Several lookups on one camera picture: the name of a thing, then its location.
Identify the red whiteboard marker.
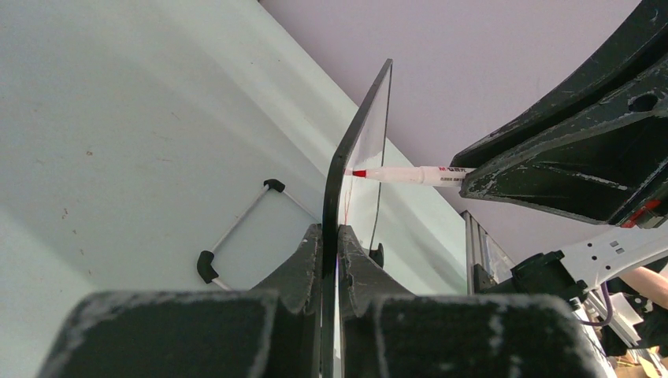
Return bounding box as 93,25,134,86
345,166,475,187

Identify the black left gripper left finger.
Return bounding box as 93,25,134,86
38,224,323,377

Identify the white whiteboard black frame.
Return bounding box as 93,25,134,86
195,58,395,378

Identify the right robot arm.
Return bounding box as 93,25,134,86
452,1,667,300

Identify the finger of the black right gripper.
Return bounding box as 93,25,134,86
451,1,667,168
459,62,667,226

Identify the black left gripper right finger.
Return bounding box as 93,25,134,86
337,226,606,377

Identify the right aluminium frame rail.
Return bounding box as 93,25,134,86
461,210,515,295

